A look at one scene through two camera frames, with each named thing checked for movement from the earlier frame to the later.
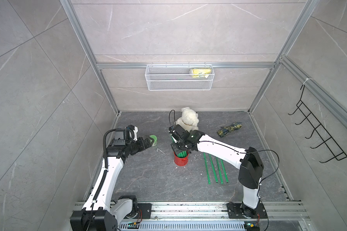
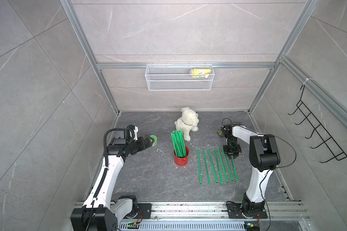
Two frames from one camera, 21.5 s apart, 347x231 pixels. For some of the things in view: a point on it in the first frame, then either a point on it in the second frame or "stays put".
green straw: x=206 y=169 stays put
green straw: x=213 y=169 stays put
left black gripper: x=141 y=147 stays put
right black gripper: x=173 y=145 -> x=233 y=154
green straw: x=225 y=175 -> x=220 y=167
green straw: x=220 y=171 stays put
